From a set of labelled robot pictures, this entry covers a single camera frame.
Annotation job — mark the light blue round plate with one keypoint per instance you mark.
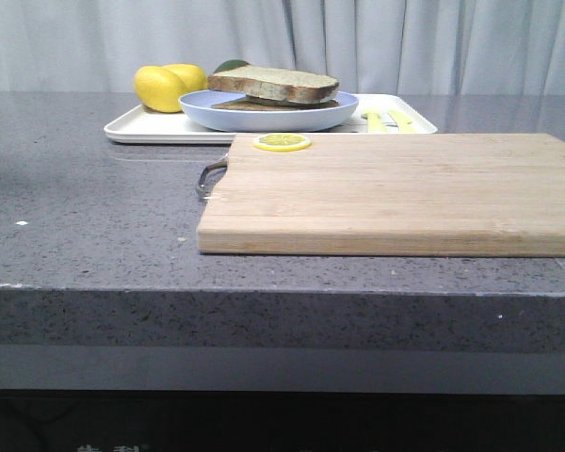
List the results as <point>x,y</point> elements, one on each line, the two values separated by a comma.
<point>198,106</point>

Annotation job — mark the metal cutting board handle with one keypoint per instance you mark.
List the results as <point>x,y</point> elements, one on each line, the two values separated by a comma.
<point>208,177</point>

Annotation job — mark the wooden cutting board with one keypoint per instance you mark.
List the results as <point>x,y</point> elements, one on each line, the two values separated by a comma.
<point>469,195</point>

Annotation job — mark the white curtain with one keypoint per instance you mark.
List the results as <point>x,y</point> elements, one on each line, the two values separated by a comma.
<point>402,47</point>

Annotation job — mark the yellow plastic knife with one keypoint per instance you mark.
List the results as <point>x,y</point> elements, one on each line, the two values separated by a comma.
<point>403,121</point>

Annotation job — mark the rear yellow lemon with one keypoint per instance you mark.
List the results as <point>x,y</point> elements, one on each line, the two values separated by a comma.
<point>193,76</point>

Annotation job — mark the yellow plastic fork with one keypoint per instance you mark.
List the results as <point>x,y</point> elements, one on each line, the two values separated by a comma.
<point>374,123</point>

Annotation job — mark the front yellow lemon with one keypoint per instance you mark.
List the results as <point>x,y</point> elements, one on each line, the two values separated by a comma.
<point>159,89</point>

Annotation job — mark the lemon slice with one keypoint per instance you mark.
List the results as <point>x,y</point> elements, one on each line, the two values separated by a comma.
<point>281,142</point>

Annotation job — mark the yellow lemon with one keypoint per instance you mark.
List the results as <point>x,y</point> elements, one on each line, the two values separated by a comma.
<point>193,76</point>
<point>159,89</point>

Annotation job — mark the white rectangular tray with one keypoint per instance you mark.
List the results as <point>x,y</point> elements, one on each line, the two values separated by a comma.
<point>143,126</point>

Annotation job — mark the bread slice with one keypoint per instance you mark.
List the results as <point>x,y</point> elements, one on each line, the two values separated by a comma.
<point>248,103</point>
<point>276,84</point>

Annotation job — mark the green lime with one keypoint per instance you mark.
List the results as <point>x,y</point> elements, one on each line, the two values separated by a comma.
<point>230,65</point>

